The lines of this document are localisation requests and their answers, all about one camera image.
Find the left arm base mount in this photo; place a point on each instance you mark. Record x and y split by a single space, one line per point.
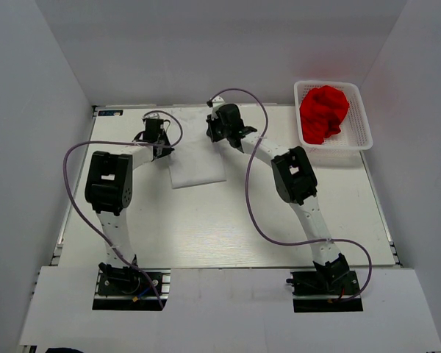
115 294

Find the blue label sticker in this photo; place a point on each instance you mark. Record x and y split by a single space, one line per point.
110 112

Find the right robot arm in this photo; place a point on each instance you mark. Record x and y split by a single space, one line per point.
295 183

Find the dark blue object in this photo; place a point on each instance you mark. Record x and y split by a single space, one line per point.
62 350

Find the white plastic basket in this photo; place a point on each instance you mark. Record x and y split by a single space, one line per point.
355 132

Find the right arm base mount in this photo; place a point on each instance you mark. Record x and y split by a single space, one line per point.
309 296

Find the red t shirt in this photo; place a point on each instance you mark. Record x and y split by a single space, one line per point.
322 112

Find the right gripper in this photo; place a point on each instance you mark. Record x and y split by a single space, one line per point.
212 123

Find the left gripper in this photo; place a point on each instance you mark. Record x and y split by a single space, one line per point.
169 148

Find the white t shirt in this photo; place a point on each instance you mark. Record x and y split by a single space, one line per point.
195 160

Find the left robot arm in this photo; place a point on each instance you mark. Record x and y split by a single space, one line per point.
109 191

